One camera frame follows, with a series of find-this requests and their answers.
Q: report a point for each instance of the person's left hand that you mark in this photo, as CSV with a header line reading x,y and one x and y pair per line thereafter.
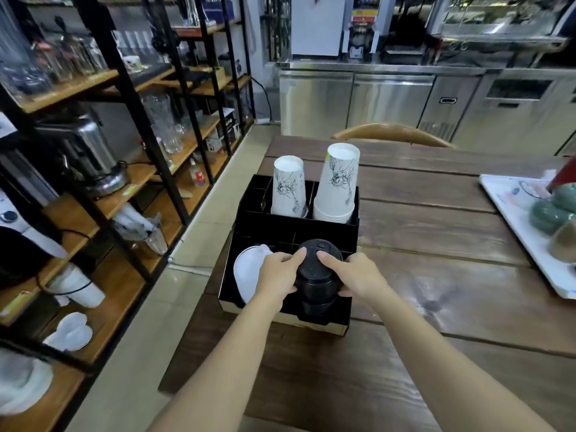
x,y
276,276

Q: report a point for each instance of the person's right hand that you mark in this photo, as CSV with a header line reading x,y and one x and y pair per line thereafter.
x,y
364,278

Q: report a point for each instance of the stack of white lids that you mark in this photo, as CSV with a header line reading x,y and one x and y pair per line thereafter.
x,y
245,269

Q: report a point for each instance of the stack of black lids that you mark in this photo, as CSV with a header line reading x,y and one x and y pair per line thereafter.
x,y
315,274

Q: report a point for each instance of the black divided cardboard box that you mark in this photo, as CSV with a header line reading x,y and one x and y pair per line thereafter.
x,y
288,229

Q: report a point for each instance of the stack of small paper cups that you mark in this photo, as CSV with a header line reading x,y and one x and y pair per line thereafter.
x,y
289,184

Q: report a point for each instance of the stack of large paper cups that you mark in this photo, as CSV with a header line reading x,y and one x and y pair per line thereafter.
x,y
337,184

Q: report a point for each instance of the person's left forearm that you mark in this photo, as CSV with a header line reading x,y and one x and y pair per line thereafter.
x,y
220,373

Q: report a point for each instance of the person's right forearm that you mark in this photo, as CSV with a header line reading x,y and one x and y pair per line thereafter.
x,y
450,373

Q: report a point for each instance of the small bottle with red label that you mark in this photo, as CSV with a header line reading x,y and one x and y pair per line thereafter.
x,y
197,175

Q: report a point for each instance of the clear plastic wrapped bundle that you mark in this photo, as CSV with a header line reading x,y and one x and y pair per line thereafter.
x,y
139,229

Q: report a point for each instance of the curved wooden chair back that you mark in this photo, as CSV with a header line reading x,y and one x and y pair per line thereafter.
x,y
391,132

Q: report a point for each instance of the black and white carton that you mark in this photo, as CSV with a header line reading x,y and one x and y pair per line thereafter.
x,y
222,130

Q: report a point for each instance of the white rectangular tray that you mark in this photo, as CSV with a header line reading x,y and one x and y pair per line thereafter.
x,y
517,224

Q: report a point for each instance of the black metal wooden shelf rack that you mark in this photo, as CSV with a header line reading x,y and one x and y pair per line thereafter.
x,y
112,310

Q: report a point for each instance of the two-door steel counter cabinet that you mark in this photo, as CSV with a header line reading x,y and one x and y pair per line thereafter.
x,y
360,103

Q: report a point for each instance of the small clear glass cup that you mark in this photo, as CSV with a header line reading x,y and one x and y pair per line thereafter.
x,y
533,188

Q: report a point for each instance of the clear glass pitcher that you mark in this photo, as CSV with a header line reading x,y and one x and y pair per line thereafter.
x,y
162,121

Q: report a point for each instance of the green ceramic lidded jar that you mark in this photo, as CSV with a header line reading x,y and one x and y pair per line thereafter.
x,y
549,218
566,197

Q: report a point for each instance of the banded white tumbler sleeve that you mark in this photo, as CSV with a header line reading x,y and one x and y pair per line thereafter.
x,y
76,285

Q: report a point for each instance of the tan ceramic lidded jar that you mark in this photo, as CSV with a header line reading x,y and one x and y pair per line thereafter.
x,y
564,242

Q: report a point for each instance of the white heart-shaped dishes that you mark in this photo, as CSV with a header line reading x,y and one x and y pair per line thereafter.
x,y
69,332

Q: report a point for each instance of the red jar with black cap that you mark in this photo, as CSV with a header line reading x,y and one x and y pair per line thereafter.
x,y
564,175

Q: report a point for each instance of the stainless steel pot appliance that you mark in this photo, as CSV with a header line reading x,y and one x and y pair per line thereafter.
x,y
85,152

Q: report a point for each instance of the black flat tray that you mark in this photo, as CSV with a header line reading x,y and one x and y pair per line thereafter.
x,y
150,74

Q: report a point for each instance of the black countertop machine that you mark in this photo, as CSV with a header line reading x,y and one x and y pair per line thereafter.
x,y
409,35

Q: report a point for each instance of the black and white kitchen appliance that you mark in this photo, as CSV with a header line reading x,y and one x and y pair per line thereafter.
x,y
22,247

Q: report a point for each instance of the white water boiler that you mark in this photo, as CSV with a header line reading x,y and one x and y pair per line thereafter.
x,y
317,22

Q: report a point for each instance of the white printed mug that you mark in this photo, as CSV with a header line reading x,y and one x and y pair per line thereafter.
x,y
132,62

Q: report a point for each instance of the blue box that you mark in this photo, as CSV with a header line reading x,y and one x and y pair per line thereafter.
x,y
218,8

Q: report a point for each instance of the plastic wrapped white sleeve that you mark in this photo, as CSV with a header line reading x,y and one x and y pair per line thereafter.
x,y
22,382

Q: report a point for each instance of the steel espresso machine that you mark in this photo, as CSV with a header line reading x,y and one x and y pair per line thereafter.
x,y
495,22

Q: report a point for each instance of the cluster of glass jars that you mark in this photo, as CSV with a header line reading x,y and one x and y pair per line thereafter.
x,y
58,58

